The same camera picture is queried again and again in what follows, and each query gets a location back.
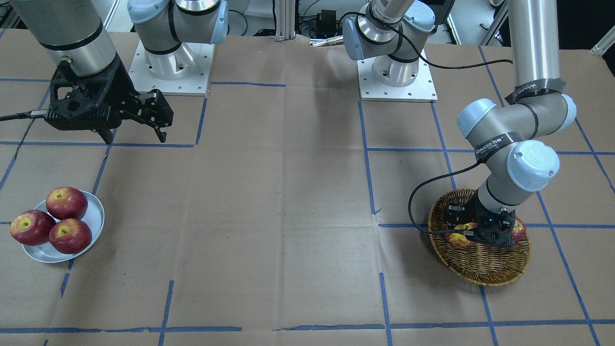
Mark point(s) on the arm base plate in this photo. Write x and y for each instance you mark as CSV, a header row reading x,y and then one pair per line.
x,y
382,79
184,72

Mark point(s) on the red apple plate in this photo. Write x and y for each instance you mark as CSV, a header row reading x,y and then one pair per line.
x,y
70,236
66,202
32,227

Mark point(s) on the red apple plate back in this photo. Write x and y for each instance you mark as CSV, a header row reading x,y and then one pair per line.
x,y
66,202

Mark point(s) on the yellow-red apple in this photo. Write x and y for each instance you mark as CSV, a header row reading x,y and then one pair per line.
x,y
460,240

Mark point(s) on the woven wicker basket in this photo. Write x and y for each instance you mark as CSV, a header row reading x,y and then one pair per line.
x,y
484,264

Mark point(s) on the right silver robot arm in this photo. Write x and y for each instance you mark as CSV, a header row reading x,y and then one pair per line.
x,y
73,29

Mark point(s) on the red apple plate front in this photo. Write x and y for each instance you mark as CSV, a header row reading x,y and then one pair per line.
x,y
70,236

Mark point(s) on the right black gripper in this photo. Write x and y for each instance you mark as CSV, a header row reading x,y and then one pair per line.
x,y
126,82

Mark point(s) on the light blue plate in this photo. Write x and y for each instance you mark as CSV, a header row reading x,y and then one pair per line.
x,y
94,218

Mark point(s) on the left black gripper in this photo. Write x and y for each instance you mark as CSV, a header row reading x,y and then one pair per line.
x,y
454,215

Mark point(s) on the aluminium frame post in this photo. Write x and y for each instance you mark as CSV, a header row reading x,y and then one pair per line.
x,y
285,19

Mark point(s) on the dark red basket apple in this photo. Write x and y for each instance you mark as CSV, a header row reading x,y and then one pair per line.
x,y
518,231

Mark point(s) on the black power adapter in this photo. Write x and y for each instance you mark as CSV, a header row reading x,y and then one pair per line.
x,y
326,23

